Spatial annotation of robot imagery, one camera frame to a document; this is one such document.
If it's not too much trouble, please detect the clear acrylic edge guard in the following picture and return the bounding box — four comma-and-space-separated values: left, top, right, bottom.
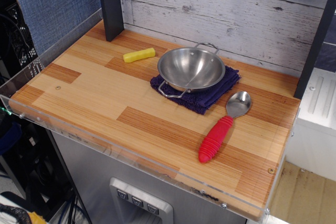
1, 22, 300, 223

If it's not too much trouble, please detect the black plastic crate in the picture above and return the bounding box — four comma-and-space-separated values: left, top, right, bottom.
1, 0, 37, 77

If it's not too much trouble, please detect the yellow object bottom left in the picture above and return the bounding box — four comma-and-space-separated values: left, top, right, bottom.
19, 211, 48, 224

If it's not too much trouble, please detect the dark grey post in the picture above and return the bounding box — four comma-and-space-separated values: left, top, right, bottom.
293, 0, 335, 99
100, 0, 124, 41

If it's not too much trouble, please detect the silver steel bowl with handles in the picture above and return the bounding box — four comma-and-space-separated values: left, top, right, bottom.
157, 42, 226, 99

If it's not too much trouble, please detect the stainless steel cabinet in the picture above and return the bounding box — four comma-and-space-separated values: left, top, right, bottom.
53, 133, 246, 223

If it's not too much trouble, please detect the silver button panel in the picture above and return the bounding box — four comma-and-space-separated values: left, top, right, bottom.
109, 177, 174, 223

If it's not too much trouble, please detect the dark grey right post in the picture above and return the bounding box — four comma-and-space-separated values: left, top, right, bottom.
293, 0, 335, 99

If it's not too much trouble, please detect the spoon with red handle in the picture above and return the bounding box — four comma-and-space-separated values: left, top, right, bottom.
198, 91, 251, 163

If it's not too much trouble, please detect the yellow plastic block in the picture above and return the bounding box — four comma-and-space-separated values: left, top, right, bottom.
123, 48, 155, 63

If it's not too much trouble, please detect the dark grey left post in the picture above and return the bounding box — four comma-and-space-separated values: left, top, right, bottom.
100, 0, 124, 41

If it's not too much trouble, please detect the purple folded cloth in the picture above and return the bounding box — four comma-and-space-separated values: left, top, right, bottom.
150, 65, 242, 116

